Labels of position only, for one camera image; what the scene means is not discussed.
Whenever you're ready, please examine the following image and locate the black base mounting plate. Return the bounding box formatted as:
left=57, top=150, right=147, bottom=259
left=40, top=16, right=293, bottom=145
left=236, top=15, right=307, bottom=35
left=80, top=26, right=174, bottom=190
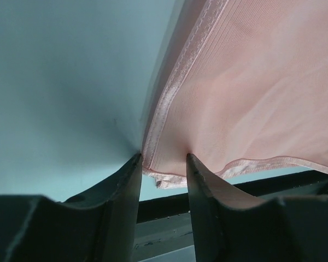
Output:
left=132, top=170, right=328, bottom=261

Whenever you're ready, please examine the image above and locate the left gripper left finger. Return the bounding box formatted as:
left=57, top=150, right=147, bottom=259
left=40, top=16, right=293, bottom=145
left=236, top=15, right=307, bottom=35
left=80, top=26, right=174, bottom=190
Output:
left=0, top=154, right=142, bottom=261

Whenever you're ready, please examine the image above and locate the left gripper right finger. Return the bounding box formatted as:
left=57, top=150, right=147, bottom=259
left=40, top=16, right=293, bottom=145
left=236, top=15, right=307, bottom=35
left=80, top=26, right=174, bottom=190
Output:
left=186, top=154, right=328, bottom=261

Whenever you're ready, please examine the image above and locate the pink satin napkin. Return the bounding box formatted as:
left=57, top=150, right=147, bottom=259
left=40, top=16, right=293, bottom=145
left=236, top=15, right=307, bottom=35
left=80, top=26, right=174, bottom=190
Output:
left=142, top=1, right=328, bottom=188

